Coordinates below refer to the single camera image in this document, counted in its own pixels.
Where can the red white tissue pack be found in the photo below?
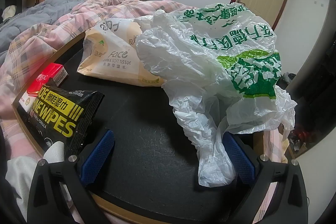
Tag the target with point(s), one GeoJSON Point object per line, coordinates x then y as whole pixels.
{"type": "Point", "coordinates": [44, 79]}

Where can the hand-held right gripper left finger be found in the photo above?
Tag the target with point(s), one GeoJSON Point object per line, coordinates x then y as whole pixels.
{"type": "Point", "coordinates": [97, 158]}

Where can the pile of clothes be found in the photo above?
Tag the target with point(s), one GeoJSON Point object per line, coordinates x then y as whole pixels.
{"type": "Point", "coordinates": [9, 12]}

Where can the white sock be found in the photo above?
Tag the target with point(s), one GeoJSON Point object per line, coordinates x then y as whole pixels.
{"type": "Point", "coordinates": [55, 153]}

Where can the black yellow wipes pack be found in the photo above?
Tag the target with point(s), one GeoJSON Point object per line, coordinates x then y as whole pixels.
{"type": "Point", "coordinates": [57, 113]}

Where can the pink plaid blanket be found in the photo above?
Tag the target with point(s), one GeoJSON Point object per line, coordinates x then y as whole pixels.
{"type": "Point", "coordinates": [34, 37]}

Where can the grey blanket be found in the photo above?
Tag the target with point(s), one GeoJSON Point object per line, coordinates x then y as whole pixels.
{"type": "Point", "coordinates": [31, 14]}

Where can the beige tissue pack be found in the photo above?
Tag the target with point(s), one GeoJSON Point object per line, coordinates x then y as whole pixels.
{"type": "Point", "coordinates": [115, 61]}

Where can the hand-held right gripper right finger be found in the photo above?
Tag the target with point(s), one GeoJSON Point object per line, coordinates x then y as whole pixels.
{"type": "Point", "coordinates": [241, 161]}

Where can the white green-printed plastic bag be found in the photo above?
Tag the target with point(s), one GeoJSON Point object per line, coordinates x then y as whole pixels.
{"type": "Point", "coordinates": [210, 56]}

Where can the cardboard box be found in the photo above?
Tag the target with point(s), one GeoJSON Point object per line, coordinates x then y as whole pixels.
{"type": "Point", "coordinates": [147, 134]}

